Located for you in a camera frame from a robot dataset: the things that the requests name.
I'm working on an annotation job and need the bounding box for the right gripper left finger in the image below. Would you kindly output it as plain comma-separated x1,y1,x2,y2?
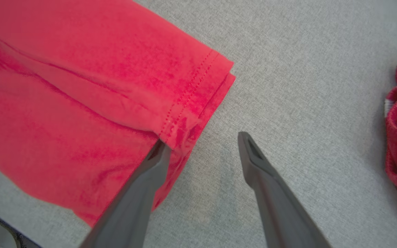
80,139,173,248

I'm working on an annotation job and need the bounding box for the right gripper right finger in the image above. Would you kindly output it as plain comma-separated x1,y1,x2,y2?
238,132,332,248

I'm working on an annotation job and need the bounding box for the red white striped shirt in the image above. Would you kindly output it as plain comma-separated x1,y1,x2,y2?
0,0,236,228

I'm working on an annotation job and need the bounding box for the grey fabric sofa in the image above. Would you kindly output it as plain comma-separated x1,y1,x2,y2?
0,0,397,248

